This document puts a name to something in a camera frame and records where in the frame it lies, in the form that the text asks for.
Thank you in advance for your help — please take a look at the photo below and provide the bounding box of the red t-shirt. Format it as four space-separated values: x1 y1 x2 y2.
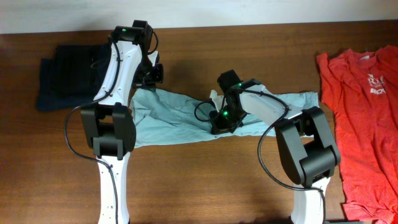
316 45 397 223

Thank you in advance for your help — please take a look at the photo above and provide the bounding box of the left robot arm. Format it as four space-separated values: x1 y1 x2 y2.
81 20 164 223

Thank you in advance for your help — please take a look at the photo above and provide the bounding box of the right black camera cable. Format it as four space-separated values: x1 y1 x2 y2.
194 88 326 224

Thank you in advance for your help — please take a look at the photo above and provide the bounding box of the left black camera cable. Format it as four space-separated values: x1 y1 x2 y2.
63 29 160 224

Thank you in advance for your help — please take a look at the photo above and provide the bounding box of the folded dark navy garment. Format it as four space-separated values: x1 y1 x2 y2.
35 44 110 111

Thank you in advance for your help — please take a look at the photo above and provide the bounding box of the black camera cable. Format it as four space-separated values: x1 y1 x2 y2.
194 88 326 224
63 29 160 224

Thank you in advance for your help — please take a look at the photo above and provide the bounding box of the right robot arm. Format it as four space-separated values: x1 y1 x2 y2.
210 70 341 223

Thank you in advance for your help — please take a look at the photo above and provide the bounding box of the light blue t-shirt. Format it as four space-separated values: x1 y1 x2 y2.
129 87 320 149

